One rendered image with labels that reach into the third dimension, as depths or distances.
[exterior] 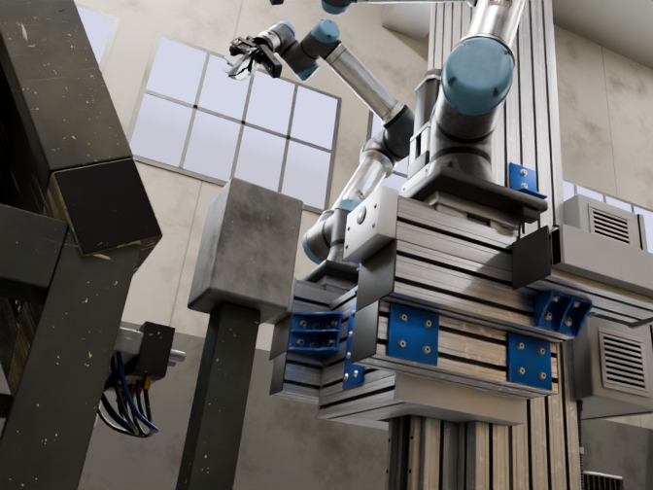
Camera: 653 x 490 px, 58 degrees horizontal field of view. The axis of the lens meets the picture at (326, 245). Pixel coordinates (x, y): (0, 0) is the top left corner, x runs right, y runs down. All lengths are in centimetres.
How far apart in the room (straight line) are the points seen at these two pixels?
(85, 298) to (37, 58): 33
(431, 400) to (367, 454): 401
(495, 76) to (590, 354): 62
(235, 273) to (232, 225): 7
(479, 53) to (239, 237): 52
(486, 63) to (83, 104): 64
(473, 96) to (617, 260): 35
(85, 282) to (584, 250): 73
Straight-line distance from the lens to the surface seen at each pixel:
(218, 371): 83
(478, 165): 112
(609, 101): 872
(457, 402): 110
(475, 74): 106
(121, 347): 106
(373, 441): 510
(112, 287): 79
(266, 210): 88
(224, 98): 562
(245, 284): 83
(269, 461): 476
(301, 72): 191
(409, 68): 680
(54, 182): 82
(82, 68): 91
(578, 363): 137
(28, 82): 88
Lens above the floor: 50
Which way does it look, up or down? 24 degrees up
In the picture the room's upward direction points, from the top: 7 degrees clockwise
